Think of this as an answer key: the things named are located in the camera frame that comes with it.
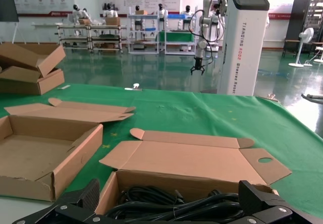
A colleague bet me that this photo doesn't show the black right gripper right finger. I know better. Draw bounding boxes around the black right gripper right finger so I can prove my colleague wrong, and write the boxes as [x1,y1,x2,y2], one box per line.
[237,180,323,224]

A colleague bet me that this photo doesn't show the green table cloth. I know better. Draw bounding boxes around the green table cloth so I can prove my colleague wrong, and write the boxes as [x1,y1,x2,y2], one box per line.
[0,84,323,213]

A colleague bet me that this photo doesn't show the white standing fan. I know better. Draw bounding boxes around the white standing fan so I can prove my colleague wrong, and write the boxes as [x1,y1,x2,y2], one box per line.
[288,28,315,68]

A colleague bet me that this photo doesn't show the black power cable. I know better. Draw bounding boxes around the black power cable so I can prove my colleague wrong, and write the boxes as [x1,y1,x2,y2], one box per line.
[104,193,245,221]
[118,185,186,206]

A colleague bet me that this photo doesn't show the grey workbench rack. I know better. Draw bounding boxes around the grey workbench rack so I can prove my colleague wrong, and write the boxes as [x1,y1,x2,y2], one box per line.
[57,24,124,54]

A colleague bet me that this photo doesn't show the stacked brown cardboard box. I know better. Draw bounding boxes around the stacked brown cardboard box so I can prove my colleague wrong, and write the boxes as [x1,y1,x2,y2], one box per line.
[0,66,65,95]
[0,42,67,78]

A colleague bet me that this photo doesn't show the white Tianqing robot tower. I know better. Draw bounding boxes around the white Tianqing robot tower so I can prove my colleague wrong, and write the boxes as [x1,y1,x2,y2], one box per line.
[218,0,270,96]

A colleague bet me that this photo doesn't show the green storage bin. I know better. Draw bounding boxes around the green storage bin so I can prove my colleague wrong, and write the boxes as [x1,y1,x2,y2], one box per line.
[158,31,196,43]

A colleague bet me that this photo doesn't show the black equipment cabinet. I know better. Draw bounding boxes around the black equipment cabinet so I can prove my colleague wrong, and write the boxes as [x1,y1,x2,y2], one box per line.
[282,0,323,58]

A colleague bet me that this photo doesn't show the black board on easel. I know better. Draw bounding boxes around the black board on easel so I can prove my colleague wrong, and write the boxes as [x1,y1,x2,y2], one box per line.
[0,0,27,44]

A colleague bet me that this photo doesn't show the white shelf rack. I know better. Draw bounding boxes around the white shelf rack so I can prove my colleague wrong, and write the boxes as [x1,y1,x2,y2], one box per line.
[127,13,161,54]
[164,13,197,55]

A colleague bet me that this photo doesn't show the open brown cardboard box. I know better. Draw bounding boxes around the open brown cardboard box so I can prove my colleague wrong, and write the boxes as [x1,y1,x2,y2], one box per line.
[94,128,293,216]
[0,97,137,201]

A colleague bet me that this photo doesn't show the white black humanoid robot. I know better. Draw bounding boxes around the white black humanoid robot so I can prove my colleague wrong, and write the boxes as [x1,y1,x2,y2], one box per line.
[179,5,194,30]
[71,4,92,25]
[102,3,119,18]
[156,4,169,30]
[134,5,142,30]
[210,4,223,52]

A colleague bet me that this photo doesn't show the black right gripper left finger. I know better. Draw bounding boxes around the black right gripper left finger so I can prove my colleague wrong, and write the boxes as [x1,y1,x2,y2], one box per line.
[15,178,112,224]

